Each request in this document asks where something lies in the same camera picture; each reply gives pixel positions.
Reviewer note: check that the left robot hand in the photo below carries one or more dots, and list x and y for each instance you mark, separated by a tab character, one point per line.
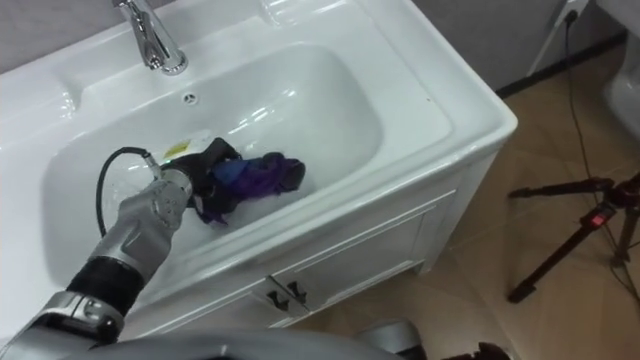
197	150

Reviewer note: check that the purple and blue cloth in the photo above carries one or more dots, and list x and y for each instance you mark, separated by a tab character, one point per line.
270	175

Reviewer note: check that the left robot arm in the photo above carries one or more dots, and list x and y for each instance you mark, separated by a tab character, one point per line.
135	235

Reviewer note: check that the chrome basin faucet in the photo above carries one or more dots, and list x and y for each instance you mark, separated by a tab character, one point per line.
150	40

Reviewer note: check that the white washbasin vanity cabinet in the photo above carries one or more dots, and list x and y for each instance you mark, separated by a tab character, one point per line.
350	100

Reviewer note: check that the white toilet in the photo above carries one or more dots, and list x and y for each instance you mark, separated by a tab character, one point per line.
625	90

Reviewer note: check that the black camera tripod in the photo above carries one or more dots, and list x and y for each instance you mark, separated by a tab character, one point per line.
565	250

